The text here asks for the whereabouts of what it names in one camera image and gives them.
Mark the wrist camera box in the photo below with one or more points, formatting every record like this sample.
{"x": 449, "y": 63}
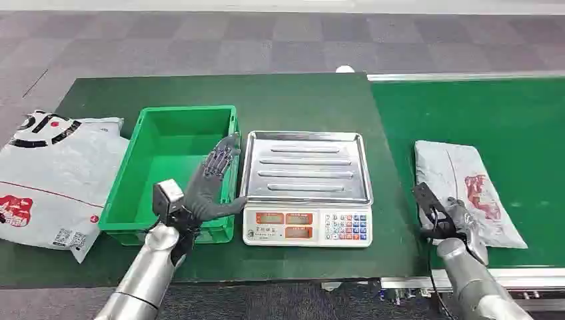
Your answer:
{"x": 167, "y": 194}
{"x": 428, "y": 198}

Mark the green belt conveyor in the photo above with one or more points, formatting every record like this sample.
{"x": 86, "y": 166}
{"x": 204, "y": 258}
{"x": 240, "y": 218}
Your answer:
{"x": 485, "y": 115}

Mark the white round knob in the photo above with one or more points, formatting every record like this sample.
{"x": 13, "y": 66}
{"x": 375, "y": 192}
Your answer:
{"x": 331, "y": 286}
{"x": 344, "y": 69}

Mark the white scale with steel tray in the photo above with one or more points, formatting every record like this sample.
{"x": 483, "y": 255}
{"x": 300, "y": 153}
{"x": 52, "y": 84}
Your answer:
{"x": 304, "y": 168}

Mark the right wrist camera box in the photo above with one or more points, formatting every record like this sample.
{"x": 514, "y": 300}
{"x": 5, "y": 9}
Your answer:
{"x": 428, "y": 198}

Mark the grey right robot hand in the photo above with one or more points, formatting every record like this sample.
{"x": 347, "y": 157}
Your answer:
{"x": 470, "y": 229}

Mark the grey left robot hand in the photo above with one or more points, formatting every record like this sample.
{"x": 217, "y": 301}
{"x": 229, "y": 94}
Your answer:
{"x": 207, "y": 194}

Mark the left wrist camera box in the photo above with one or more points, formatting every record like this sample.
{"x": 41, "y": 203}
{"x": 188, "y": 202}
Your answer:
{"x": 167, "y": 194}

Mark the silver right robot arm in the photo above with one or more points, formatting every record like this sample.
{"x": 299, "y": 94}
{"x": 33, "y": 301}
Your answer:
{"x": 472, "y": 282}

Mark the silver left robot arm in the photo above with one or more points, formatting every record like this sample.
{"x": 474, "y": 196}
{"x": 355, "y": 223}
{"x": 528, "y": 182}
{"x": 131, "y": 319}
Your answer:
{"x": 150, "y": 274}

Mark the grey parcel bag red print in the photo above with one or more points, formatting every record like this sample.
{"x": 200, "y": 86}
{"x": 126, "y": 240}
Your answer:
{"x": 441, "y": 163}

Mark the green plastic crate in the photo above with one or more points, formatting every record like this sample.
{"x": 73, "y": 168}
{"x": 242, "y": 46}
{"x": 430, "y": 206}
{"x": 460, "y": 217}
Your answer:
{"x": 167, "y": 132}

